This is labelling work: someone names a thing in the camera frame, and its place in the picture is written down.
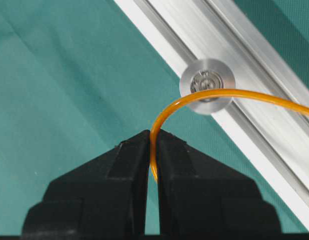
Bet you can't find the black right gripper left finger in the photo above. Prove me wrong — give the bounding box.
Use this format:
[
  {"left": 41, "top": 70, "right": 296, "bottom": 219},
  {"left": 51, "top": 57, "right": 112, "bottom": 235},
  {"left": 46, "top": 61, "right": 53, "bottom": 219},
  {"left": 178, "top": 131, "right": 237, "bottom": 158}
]
[{"left": 22, "top": 130, "right": 150, "bottom": 235}]

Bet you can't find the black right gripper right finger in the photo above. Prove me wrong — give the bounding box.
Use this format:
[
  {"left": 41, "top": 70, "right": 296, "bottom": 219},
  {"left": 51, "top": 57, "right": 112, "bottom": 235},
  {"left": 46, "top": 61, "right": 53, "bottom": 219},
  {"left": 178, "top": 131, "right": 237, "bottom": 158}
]
[{"left": 156, "top": 130, "right": 282, "bottom": 234}]

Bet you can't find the orange rubber band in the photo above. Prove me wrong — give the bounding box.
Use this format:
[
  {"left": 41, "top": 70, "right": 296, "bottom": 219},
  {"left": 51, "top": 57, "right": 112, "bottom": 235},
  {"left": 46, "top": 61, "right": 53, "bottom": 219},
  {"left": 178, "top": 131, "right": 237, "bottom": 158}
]
[{"left": 149, "top": 88, "right": 309, "bottom": 182}]

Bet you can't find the green table cloth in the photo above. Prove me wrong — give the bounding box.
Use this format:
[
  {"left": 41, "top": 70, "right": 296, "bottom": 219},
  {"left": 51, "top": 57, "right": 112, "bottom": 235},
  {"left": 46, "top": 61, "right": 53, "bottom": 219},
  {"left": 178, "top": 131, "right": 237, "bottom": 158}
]
[{"left": 0, "top": 0, "right": 309, "bottom": 236}]

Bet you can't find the aluminium extrusion rail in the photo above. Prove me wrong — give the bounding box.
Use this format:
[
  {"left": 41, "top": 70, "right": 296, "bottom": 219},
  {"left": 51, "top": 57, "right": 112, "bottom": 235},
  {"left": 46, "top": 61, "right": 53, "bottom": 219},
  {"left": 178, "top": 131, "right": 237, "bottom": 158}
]
[{"left": 116, "top": 0, "right": 309, "bottom": 231}]

